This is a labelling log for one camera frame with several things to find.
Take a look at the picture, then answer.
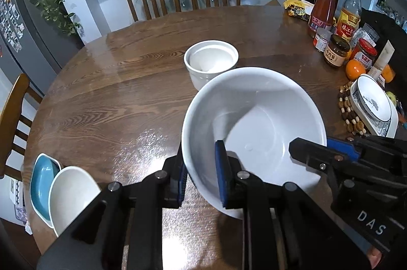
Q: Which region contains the large white bowl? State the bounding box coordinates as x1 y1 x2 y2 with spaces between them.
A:
181 67 327 219

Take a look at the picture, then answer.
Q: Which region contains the cream ribbed bowl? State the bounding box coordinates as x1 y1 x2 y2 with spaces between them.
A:
48 166 101 237

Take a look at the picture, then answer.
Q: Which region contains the white ramekin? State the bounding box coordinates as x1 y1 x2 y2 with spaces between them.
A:
183 40 239 91

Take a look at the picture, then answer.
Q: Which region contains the blue square dish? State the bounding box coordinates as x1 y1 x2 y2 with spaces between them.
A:
30 153 62 228

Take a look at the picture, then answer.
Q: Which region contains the person's right hand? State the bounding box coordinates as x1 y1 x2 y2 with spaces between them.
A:
367 246 382 269

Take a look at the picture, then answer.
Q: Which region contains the wooden bead trivet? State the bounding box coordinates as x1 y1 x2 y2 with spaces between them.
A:
337 81 368 136

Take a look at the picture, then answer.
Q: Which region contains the white patterned small dish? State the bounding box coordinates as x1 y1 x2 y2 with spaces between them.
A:
350 74 398 139

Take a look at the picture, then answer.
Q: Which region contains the orange fruit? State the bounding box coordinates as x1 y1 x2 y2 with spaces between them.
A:
345 59 366 81

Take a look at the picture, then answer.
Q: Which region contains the brown paste jar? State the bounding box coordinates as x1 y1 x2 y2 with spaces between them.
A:
324 35 351 68

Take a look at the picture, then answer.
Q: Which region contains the red lid jar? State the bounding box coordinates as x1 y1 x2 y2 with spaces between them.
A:
350 38 377 70

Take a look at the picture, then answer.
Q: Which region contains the small white can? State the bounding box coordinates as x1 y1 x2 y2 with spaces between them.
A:
313 28 332 52

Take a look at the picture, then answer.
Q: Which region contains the yellow cap vinegar bottle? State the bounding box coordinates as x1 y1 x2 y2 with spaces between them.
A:
335 0 362 42

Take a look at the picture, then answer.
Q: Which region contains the red sauce bottle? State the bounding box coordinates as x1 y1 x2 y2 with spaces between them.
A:
308 0 336 38

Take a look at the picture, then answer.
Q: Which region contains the yellow snack packet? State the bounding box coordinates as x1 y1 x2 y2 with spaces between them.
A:
284 0 314 21

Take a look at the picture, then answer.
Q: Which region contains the left wooden chair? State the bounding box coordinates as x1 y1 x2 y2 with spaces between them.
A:
0 74 43 181

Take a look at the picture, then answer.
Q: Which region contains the grey refrigerator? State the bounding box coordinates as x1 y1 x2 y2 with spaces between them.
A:
1 0 83 94

